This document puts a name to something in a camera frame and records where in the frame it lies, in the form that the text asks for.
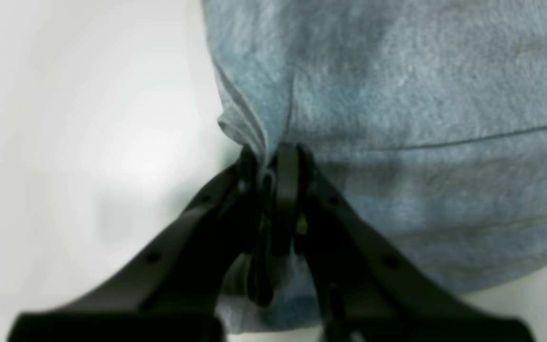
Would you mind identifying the left gripper black right finger own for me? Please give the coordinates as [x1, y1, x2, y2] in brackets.
[271, 143, 533, 342]

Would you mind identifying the left gripper black left finger own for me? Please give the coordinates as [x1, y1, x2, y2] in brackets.
[8, 147, 274, 342]

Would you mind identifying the grey T-shirt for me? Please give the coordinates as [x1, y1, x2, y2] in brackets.
[201, 0, 547, 342]

